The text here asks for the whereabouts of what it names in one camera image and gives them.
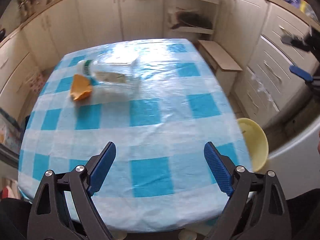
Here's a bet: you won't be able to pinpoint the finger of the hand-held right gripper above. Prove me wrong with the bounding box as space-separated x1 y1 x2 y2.
280 34 310 52
289 65 314 83

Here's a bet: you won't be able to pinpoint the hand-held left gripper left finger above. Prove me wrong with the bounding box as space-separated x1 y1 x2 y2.
26 141 117 240

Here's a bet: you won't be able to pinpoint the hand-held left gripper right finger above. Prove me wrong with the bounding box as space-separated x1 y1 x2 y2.
204 142 293 240

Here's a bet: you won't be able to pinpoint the yellow plastic bin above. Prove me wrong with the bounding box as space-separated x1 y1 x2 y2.
236 117 269 173

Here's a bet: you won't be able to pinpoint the small curved orange peel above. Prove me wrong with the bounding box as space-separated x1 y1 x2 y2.
69 74 93 102

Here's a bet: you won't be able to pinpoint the crushed milk carton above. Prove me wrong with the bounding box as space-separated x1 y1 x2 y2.
77 59 140 88

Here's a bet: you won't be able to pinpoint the white drawer cabinet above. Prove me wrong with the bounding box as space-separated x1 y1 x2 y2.
220 0 320 128

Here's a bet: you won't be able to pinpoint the silver yellow food bag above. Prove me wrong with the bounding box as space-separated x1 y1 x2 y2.
300 0 318 20

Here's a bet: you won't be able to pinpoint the blue box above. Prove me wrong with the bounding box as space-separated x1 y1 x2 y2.
284 0 305 8

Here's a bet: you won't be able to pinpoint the blue checkered tablecloth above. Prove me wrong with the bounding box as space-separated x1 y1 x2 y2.
17 39 253 233

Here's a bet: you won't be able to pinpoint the wooden stool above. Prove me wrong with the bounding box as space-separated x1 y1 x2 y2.
197 40 243 96

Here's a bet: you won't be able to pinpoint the white refrigerator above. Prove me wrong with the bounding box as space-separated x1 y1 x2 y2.
265 119 320 202

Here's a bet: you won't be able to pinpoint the black frying pan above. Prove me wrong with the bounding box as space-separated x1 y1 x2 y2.
171 11 213 31

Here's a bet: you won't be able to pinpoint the colourful printed box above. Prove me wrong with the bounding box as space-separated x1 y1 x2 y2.
0 107 22 153

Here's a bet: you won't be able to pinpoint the person's dark clothing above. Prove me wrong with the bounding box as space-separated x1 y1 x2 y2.
0 189 320 240

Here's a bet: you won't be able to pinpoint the white shelf cart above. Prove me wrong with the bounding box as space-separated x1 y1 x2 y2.
163 0 221 41

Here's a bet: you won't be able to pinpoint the white door cabinets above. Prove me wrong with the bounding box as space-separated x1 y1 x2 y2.
0 0 171 122

